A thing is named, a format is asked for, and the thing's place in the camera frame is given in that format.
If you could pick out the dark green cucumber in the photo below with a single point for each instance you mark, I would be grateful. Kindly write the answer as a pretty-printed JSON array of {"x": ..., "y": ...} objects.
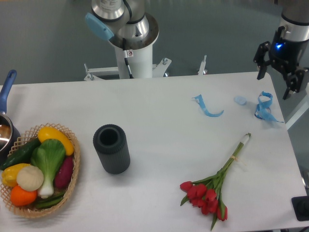
[{"x": 22, "y": 154}]

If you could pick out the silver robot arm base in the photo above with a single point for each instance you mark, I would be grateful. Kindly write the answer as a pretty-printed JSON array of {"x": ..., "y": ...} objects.
[{"x": 124, "y": 23}]

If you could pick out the yellow bell pepper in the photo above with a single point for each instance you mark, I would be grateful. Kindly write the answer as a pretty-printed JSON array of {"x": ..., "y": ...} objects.
[{"x": 9, "y": 175}]

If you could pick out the blue handled saucepan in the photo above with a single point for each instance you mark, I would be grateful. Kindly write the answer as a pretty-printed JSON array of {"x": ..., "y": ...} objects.
[{"x": 8, "y": 132}]

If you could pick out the red tulip bouquet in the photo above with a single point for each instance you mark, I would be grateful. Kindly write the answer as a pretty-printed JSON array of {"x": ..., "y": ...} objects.
[{"x": 206, "y": 194}]

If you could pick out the green vegetable under basket items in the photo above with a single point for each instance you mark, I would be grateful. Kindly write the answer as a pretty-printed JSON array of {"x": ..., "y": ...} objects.
[{"x": 49, "y": 202}]

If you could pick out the tangled blue tape strip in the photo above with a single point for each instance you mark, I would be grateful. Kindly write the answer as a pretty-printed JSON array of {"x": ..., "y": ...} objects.
[{"x": 263, "y": 111}]

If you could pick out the dark grey ribbed vase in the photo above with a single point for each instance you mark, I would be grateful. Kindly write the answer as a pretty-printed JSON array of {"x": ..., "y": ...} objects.
[{"x": 111, "y": 146}]

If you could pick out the green bok choy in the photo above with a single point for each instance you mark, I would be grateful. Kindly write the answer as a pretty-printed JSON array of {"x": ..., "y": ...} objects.
[{"x": 48, "y": 157}]

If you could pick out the purple sweet potato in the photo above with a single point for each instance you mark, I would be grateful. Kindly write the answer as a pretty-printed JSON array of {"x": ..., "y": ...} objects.
[{"x": 64, "y": 174}]

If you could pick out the white pedestal foot frame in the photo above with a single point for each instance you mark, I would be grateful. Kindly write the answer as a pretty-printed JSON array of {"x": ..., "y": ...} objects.
[{"x": 158, "y": 70}]

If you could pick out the curved blue tape strip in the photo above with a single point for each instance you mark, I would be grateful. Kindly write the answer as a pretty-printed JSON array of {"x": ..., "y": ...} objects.
[{"x": 199, "y": 100}]

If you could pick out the small light blue cap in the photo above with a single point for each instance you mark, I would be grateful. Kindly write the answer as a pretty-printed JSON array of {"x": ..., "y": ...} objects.
[{"x": 240, "y": 100}]

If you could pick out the woven wicker basket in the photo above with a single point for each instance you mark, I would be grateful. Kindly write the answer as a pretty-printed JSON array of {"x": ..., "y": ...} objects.
[{"x": 29, "y": 211}]

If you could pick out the cream white garlic bulb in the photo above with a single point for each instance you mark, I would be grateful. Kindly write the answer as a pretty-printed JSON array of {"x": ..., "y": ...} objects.
[{"x": 30, "y": 178}]

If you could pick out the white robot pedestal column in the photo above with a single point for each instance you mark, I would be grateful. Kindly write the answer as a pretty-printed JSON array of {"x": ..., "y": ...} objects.
[{"x": 140, "y": 62}]

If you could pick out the orange fruit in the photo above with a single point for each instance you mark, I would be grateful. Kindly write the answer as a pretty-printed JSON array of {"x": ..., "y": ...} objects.
[{"x": 21, "y": 197}]

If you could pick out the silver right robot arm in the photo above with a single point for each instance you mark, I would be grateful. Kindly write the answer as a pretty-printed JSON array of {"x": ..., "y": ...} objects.
[{"x": 295, "y": 18}]

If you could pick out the black device at edge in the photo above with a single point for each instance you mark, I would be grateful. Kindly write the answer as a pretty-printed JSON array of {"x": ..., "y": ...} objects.
[{"x": 301, "y": 207}]

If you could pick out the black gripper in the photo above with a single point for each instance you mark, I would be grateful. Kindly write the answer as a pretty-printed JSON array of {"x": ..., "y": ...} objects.
[{"x": 284, "y": 56}]

